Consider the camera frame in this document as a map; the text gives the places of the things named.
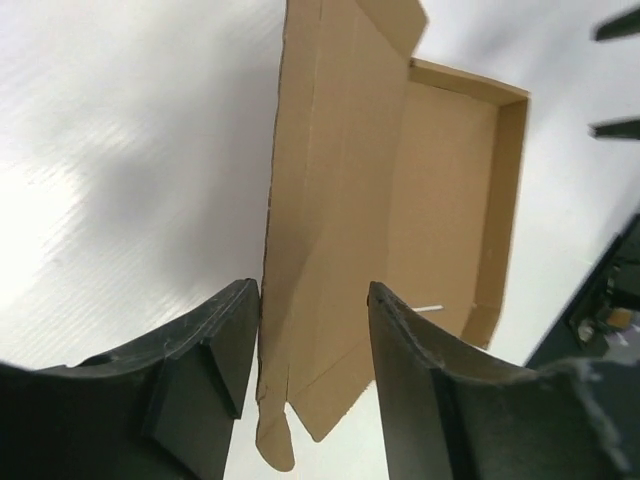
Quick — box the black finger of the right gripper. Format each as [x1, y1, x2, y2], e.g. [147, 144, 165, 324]
[590, 117, 640, 141]
[592, 9, 640, 41]

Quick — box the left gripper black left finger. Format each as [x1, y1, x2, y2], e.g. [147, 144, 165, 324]
[1, 279, 259, 479]

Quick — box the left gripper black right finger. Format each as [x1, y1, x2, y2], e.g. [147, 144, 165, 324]
[367, 282, 639, 479]

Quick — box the brown cardboard box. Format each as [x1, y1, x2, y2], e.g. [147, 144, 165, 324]
[256, 1, 529, 472]

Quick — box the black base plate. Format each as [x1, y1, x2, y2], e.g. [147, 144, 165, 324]
[525, 215, 639, 369]

